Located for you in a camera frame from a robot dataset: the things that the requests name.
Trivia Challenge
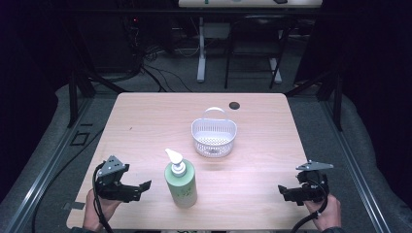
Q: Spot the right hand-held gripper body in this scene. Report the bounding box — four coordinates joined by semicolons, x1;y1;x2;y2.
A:
290;159;334;207

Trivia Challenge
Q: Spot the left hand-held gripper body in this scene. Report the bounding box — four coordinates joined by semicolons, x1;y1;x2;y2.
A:
93;154;144;204

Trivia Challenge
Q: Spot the green pump soap bottle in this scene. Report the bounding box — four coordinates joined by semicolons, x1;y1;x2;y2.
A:
163;148;198;209

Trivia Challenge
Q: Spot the white plastic basket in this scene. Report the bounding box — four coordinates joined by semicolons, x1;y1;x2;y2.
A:
190;107;238;158

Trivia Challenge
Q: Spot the person's left hand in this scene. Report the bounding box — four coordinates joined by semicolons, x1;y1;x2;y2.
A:
83;188;122;233

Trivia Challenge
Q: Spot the person's right hand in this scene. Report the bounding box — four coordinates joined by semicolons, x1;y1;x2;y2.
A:
303;193;342;231

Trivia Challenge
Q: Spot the grey tape strip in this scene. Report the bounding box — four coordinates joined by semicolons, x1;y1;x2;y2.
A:
62;201;86;211

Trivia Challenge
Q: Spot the black tape square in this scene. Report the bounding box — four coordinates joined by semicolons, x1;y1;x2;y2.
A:
70;131;91;147

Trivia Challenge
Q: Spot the black metal stand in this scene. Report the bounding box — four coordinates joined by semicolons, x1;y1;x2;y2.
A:
285;69;344;132
66;62;129;129

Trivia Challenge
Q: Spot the white desk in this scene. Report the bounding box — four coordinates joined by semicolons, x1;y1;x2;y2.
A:
178;0;324;84

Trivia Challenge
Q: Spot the black chair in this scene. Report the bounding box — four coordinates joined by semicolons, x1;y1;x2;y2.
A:
223;14;294;90

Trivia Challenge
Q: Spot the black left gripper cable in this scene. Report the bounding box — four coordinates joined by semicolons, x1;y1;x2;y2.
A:
92;162;115;233

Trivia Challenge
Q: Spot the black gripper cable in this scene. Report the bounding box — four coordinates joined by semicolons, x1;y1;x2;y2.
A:
290;179;330;233
92;162;115;233

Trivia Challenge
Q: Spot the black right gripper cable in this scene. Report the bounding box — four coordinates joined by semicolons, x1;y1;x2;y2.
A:
290;179;330;233

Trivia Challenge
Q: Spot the aluminium rail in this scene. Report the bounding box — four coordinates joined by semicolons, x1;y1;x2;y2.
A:
320;96;394;233
2;96;95;233

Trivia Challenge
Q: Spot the black floor cable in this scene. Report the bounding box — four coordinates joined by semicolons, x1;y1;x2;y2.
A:
30;128;105;233

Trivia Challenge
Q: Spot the bundle of floor cables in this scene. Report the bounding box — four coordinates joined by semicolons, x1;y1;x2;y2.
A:
127;17;195;93

